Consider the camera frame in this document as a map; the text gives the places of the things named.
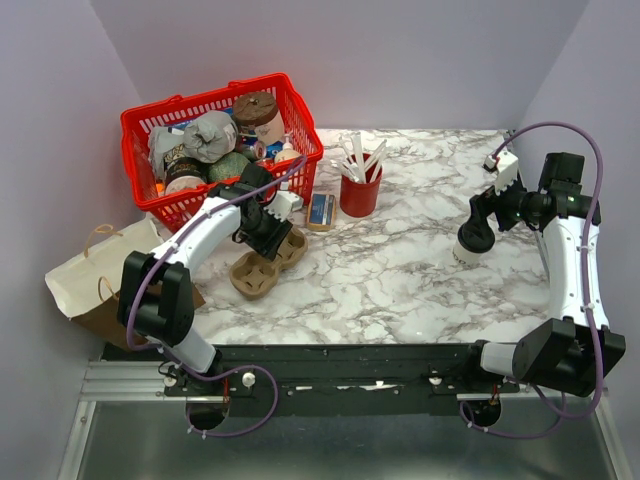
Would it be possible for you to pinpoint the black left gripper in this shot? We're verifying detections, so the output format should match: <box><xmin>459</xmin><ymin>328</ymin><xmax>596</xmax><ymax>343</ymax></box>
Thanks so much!
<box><xmin>239</xmin><ymin>203</ymin><xmax>294</xmax><ymax>262</ymax></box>

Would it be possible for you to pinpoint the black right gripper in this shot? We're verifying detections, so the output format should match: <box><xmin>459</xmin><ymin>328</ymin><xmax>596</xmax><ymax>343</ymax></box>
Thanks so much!
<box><xmin>463</xmin><ymin>169</ymin><xmax>539</xmax><ymax>242</ymax></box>

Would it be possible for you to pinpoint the black plastic cup lid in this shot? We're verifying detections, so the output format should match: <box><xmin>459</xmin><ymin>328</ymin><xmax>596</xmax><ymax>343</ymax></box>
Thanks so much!
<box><xmin>457</xmin><ymin>219</ymin><xmax>495</xmax><ymax>254</ymax></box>

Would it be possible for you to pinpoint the cardboard cup carrier tray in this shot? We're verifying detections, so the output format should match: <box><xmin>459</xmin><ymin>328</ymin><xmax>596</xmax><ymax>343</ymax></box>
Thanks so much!
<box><xmin>229</xmin><ymin>227</ymin><xmax>309</xmax><ymax>300</ymax></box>

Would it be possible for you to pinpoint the white paper coffee cup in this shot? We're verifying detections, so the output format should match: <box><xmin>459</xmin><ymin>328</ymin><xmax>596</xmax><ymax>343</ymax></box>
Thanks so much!
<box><xmin>452</xmin><ymin>242</ymin><xmax>483</xmax><ymax>268</ymax></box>

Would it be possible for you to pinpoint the brown paper bag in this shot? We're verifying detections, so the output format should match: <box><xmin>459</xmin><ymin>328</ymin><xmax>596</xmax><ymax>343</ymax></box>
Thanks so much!
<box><xmin>44</xmin><ymin>215</ymin><xmax>207</xmax><ymax>351</ymax></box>

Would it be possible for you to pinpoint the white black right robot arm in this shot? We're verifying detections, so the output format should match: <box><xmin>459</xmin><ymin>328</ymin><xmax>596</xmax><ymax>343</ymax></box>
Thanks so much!
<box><xmin>453</xmin><ymin>152</ymin><xmax>626</xmax><ymax>397</ymax></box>

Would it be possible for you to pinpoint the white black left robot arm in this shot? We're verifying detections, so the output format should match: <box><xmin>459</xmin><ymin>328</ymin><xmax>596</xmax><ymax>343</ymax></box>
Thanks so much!
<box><xmin>117</xmin><ymin>164</ymin><xmax>303</xmax><ymax>395</ymax></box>

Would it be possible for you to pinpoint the blue tan small box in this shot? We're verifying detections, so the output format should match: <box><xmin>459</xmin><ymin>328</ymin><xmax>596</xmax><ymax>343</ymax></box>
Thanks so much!
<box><xmin>306</xmin><ymin>193</ymin><xmax>336</xmax><ymax>231</ymax></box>

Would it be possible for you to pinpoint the green round melon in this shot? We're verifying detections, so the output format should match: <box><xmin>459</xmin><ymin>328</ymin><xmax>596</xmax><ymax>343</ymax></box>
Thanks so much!
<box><xmin>206</xmin><ymin>151</ymin><xmax>251</xmax><ymax>184</ymax></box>

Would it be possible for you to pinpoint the small white pump bottle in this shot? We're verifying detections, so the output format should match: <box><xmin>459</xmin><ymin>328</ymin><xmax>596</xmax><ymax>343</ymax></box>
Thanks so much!
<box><xmin>274</xmin><ymin>134</ymin><xmax>300</xmax><ymax>164</ymax></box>

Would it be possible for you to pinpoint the blue white can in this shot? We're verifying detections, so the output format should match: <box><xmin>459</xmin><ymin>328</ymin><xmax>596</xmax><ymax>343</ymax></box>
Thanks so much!
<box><xmin>235</xmin><ymin>135</ymin><xmax>283</xmax><ymax>162</ymax></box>

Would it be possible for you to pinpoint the red ribbed cup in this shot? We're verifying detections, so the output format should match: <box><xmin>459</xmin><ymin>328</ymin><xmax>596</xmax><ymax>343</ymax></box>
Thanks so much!
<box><xmin>339</xmin><ymin>166</ymin><xmax>383</xmax><ymax>218</ymax></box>

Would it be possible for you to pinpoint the black gold labelled jar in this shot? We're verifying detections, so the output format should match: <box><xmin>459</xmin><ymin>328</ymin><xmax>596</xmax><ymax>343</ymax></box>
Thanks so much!
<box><xmin>163</xmin><ymin>144</ymin><xmax>207</xmax><ymax>195</ymax></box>

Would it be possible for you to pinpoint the grey crumpled bag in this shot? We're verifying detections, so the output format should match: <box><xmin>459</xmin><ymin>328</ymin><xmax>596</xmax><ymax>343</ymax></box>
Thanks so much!
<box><xmin>148</xmin><ymin>110</ymin><xmax>238</xmax><ymax>179</ymax></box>

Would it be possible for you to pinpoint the red plastic shopping basket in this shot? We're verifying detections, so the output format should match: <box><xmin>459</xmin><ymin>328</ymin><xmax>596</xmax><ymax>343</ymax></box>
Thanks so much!
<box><xmin>120</xmin><ymin>73</ymin><xmax>323</xmax><ymax>232</ymax></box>

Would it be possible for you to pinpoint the brown lidded round container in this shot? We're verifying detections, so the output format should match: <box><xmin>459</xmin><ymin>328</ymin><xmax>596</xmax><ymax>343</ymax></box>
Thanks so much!
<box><xmin>232</xmin><ymin>91</ymin><xmax>285</xmax><ymax>145</ymax></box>

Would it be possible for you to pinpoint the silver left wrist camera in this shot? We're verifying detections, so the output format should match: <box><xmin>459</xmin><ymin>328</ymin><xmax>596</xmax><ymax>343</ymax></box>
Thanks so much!
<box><xmin>265</xmin><ymin>190</ymin><xmax>303</xmax><ymax>221</ymax></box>

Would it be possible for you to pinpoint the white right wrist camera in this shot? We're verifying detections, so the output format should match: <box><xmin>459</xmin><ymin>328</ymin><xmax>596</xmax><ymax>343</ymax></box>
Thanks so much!
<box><xmin>483</xmin><ymin>150</ymin><xmax>519</xmax><ymax>196</ymax></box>

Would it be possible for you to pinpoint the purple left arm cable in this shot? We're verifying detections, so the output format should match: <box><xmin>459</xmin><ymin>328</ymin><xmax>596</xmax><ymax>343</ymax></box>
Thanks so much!
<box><xmin>124</xmin><ymin>154</ymin><xmax>307</xmax><ymax>440</ymax></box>

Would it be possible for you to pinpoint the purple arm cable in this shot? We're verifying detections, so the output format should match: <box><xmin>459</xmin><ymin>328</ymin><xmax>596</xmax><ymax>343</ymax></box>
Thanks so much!
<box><xmin>124</xmin><ymin>154</ymin><xmax>307</xmax><ymax>440</ymax></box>
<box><xmin>459</xmin><ymin>121</ymin><xmax>606</xmax><ymax>440</ymax></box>

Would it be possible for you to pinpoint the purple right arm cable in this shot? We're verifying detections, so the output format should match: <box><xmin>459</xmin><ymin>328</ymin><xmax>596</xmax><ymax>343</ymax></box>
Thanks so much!
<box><xmin>459</xmin><ymin>121</ymin><xmax>606</xmax><ymax>440</ymax></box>

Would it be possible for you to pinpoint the black mounting base rail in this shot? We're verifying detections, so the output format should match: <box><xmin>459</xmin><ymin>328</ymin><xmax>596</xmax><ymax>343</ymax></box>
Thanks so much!
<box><xmin>84</xmin><ymin>344</ymin><xmax>518</xmax><ymax>422</ymax></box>

